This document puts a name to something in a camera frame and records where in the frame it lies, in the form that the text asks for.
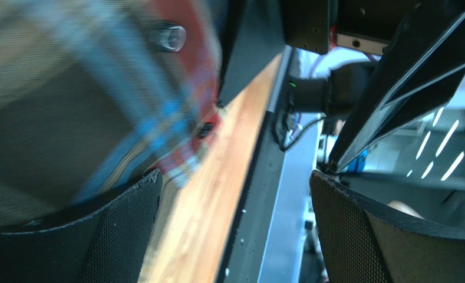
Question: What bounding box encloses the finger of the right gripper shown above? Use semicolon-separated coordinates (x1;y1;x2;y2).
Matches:
217;1;285;108
328;1;465;172

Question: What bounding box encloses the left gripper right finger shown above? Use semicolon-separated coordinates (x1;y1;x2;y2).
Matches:
309;170;465;282

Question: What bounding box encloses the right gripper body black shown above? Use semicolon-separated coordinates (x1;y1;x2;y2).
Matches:
281;0;418;55

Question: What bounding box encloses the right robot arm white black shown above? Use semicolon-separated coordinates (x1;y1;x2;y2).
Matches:
219;1;465;172

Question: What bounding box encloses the plaid long sleeve shirt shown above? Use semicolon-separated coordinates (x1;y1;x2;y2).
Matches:
0;1;227;226

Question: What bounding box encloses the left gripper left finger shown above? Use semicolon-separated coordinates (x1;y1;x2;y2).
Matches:
0;169;163;282

